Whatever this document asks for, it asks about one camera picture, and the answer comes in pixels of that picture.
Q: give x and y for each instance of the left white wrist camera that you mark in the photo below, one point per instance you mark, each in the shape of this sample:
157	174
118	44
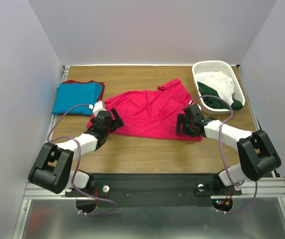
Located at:
97	107

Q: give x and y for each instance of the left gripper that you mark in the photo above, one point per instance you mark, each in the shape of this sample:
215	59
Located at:
117	122

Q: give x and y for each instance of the blue folded t-shirt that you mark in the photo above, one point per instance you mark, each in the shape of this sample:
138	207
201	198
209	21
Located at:
59	110

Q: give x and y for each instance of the white t-shirt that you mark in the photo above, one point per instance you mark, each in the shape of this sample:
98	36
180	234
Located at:
222	84

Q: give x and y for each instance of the dark green t-shirt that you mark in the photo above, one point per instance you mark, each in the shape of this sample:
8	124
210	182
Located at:
214	102

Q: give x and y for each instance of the aluminium frame rail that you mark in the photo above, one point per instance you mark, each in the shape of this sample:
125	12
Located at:
259	213

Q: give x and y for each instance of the dark red folded t-shirt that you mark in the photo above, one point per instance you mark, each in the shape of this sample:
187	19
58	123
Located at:
80	93

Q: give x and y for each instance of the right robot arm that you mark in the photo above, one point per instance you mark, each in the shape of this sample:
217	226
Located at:
257	155

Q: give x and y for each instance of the pink t-shirt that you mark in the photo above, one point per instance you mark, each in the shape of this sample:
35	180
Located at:
152	114

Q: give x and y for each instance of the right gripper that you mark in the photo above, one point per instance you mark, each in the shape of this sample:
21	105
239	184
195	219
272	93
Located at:
185	124

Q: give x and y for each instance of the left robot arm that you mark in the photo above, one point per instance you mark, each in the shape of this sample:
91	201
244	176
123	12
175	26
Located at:
52	167

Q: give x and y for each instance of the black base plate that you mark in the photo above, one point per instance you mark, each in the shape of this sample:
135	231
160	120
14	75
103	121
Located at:
158	190

